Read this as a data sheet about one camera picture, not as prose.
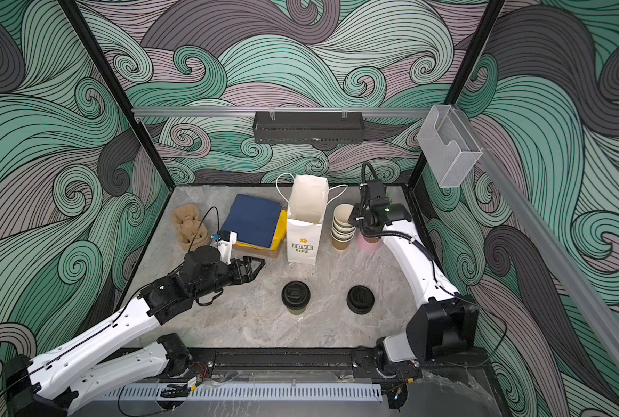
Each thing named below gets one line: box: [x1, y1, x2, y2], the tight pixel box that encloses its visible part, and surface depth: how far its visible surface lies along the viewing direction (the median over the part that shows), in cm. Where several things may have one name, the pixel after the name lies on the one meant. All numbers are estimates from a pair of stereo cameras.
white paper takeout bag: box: [286, 174, 329, 265], surface depth 89 cm
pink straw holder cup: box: [355, 230, 384, 252], surface depth 97 cm
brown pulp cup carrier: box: [172, 204, 210, 252], surface depth 99 cm
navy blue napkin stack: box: [220, 193, 282, 248], surface depth 106 cm
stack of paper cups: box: [330, 203, 356, 251], surface depth 89 cm
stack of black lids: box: [346, 284, 375, 315], surface depth 84 cm
